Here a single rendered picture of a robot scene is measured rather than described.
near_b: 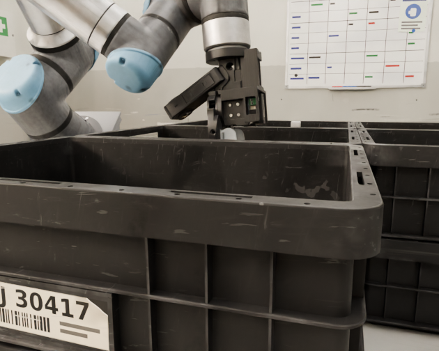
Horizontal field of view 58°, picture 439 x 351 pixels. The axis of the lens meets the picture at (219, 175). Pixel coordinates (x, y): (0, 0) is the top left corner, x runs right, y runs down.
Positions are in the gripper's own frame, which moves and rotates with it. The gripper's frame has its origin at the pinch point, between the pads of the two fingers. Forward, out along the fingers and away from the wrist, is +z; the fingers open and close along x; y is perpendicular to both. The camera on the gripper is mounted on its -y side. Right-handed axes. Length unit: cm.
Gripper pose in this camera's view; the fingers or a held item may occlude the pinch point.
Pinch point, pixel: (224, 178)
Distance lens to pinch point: 64.9
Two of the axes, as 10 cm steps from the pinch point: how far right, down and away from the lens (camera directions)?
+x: 2.9, -0.9, 9.5
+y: 9.5, -0.5, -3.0
